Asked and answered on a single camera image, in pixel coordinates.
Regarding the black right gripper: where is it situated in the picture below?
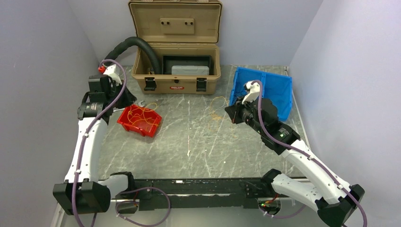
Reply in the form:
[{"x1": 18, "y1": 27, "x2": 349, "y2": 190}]
[{"x1": 225, "y1": 95, "x2": 265, "y2": 135}]

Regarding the yellow wire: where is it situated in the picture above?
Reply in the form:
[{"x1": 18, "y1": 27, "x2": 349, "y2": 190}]
[
  {"x1": 208, "y1": 96, "x2": 233, "y2": 132},
  {"x1": 127, "y1": 103, "x2": 160, "y2": 129}
]

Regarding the red bin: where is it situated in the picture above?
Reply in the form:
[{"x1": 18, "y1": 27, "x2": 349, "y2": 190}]
[{"x1": 117, "y1": 105, "x2": 162, "y2": 138}]

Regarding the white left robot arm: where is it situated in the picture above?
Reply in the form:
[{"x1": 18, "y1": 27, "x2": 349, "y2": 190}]
[{"x1": 52, "y1": 75, "x2": 136, "y2": 215}]

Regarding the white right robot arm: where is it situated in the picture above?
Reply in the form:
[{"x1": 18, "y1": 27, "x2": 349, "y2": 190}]
[{"x1": 225, "y1": 98, "x2": 365, "y2": 227}]

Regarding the silver wrench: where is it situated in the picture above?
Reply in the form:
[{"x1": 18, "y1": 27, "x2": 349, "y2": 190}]
[{"x1": 113, "y1": 100, "x2": 146, "y2": 112}]

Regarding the blue bin left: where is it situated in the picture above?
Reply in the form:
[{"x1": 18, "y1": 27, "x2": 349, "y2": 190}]
[{"x1": 229, "y1": 67, "x2": 267, "y2": 105}]

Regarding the blue bin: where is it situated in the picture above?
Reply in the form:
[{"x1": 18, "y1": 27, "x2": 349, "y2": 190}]
[
  {"x1": 229, "y1": 67, "x2": 267, "y2": 105},
  {"x1": 263, "y1": 72, "x2": 293, "y2": 122}
]

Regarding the blue bin right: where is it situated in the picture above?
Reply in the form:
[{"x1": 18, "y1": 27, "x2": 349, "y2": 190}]
[{"x1": 263, "y1": 72, "x2": 293, "y2": 122}]

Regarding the black tray in case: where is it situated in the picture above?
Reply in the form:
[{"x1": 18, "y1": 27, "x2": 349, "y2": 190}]
[{"x1": 162, "y1": 55, "x2": 214, "y2": 75}]

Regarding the grey plastic box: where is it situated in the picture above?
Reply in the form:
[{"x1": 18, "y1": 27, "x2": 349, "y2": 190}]
[{"x1": 171, "y1": 65, "x2": 209, "y2": 75}]

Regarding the tan tool case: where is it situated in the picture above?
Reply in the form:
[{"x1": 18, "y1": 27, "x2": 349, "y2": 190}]
[{"x1": 128, "y1": 0, "x2": 223, "y2": 95}]

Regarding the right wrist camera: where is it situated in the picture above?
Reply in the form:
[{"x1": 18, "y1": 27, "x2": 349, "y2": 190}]
[{"x1": 242, "y1": 80, "x2": 261, "y2": 105}]

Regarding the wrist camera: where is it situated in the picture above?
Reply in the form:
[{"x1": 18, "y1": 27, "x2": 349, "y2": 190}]
[
  {"x1": 98, "y1": 64, "x2": 123, "y2": 86},
  {"x1": 242, "y1": 80, "x2": 261, "y2": 105}
]

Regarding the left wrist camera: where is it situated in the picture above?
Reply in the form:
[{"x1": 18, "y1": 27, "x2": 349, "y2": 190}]
[{"x1": 98, "y1": 64, "x2": 123, "y2": 86}]

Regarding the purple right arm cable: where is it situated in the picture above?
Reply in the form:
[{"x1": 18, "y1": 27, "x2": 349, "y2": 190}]
[{"x1": 250, "y1": 79, "x2": 368, "y2": 227}]

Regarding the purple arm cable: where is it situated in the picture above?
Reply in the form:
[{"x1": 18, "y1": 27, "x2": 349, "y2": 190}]
[
  {"x1": 250, "y1": 79, "x2": 368, "y2": 227},
  {"x1": 71, "y1": 59, "x2": 171, "y2": 227}
]

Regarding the black corrugated hose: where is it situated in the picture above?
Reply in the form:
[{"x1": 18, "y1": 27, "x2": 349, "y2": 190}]
[{"x1": 103, "y1": 36, "x2": 162, "y2": 75}]

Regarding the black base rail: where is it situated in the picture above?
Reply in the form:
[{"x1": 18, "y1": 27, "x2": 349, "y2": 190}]
[{"x1": 112, "y1": 177, "x2": 278, "y2": 211}]

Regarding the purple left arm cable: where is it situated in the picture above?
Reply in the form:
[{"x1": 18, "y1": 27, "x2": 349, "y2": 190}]
[{"x1": 71, "y1": 59, "x2": 171, "y2": 227}]

